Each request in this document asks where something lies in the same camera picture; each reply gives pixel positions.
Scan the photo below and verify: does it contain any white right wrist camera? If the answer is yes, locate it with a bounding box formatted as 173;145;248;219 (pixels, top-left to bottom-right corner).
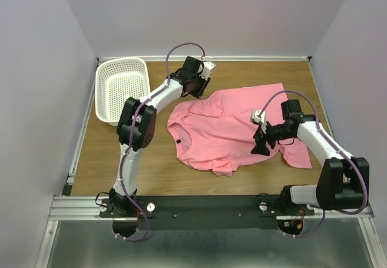
250;109;267;133

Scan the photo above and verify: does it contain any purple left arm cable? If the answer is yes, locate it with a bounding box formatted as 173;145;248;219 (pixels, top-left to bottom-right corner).
113;42;207;243

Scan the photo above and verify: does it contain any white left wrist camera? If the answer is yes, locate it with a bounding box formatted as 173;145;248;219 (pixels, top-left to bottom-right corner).
200;61;216;80

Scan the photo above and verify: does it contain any white perforated plastic basket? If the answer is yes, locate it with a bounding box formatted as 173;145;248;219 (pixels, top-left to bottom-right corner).
94;57;151;126

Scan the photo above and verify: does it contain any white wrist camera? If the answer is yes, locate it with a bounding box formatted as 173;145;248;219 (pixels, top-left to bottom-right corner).
200;61;216;80
250;109;267;133

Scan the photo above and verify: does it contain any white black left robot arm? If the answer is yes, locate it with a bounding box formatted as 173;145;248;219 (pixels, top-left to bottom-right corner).
109;56;216;212

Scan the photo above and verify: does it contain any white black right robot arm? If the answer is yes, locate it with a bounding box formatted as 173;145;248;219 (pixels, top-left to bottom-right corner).
250;100;369;214

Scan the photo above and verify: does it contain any aluminium frame rail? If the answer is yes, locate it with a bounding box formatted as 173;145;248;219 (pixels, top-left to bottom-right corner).
48;192;376;220

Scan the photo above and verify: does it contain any pink t shirt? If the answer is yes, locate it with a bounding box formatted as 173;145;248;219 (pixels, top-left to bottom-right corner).
167;83;311;177

